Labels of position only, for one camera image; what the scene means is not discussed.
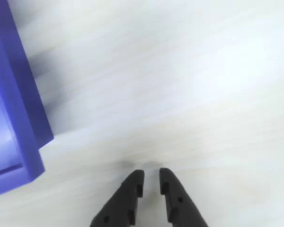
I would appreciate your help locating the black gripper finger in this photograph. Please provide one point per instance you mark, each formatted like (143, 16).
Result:
(180, 208)
(123, 203)

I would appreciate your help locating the blue plastic box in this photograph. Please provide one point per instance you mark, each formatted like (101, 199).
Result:
(16, 123)

